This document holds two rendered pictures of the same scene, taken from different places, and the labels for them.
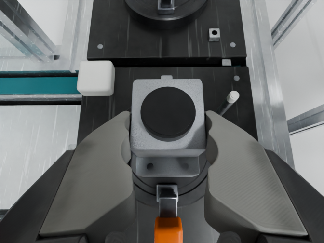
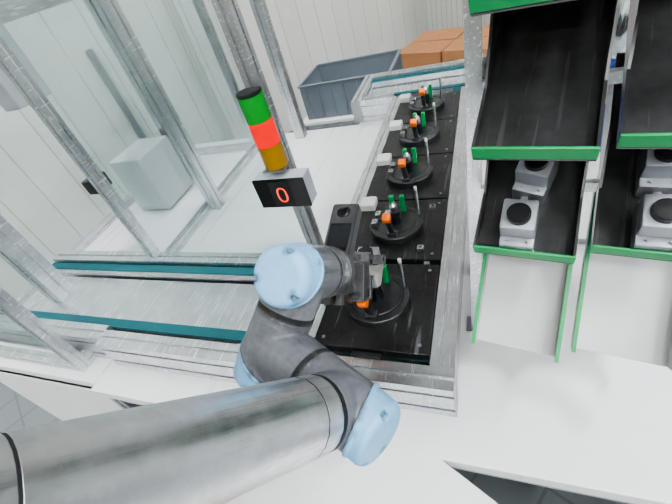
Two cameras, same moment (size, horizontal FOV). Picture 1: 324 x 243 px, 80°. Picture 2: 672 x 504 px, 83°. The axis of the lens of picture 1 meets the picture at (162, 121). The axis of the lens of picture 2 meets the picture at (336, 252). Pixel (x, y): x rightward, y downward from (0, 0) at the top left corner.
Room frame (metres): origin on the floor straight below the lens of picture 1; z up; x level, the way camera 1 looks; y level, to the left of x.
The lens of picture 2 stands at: (-0.50, -0.18, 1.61)
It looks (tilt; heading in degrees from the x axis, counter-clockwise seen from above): 40 degrees down; 24
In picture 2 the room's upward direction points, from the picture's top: 19 degrees counter-clockwise
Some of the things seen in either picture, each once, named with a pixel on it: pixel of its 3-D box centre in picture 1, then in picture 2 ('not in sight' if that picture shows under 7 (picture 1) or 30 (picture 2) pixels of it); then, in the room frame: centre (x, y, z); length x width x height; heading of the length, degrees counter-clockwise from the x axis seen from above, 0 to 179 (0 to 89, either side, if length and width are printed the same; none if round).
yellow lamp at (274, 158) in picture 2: not in sight; (273, 154); (0.16, 0.18, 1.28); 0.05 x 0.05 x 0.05
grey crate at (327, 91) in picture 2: not in sight; (353, 85); (2.12, 0.48, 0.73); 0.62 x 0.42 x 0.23; 86
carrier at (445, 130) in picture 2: not in sight; (417, 126); (0.78, -0.05, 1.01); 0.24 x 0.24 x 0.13; 86
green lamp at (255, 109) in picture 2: not in sight; (254, 107); (0.16, 0.18, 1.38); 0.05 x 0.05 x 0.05
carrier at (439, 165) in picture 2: not in sight; (407, 163); (0.53, -0.04, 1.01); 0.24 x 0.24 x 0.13; 86
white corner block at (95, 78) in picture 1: (98, 80); not in sight; (0.14, 0.09, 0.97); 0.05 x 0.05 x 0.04; 86
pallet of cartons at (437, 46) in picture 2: not in sight; (456, 58); (3.93, -0.20, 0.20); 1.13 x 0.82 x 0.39; 60
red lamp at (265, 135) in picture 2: not in sight; (264, 131); (0.16, 0.18, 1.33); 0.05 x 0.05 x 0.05
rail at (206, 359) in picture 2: not in sight; (252, 363); (-0.10, 0.28, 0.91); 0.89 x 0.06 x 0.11; 86
